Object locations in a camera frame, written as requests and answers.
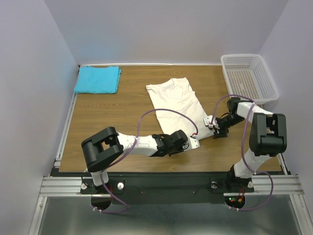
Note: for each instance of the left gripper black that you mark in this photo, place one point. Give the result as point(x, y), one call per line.
point(180, 150)

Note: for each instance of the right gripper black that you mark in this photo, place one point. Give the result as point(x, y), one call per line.
point(217, 132)

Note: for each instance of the white t shirt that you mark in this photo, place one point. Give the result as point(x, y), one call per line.
point(178, 108)

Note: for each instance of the white plastic basket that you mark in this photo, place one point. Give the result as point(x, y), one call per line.
point(248, 75)

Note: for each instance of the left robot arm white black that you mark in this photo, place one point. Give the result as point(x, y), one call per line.
point(102, 149)

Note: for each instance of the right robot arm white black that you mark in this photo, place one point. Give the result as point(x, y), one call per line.
point(264, 137)

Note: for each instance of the folded blue t shirt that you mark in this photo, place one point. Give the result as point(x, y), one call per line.
point(92, 80)

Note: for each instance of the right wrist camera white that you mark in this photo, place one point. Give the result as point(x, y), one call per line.
point(210, 122)

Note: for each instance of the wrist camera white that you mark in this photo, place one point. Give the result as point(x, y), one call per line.
point(193, 142)
point(210, 122)

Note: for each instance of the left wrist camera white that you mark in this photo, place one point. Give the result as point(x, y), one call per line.
point(193, 142)

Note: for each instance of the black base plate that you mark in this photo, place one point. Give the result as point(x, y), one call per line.
point(176, 187)

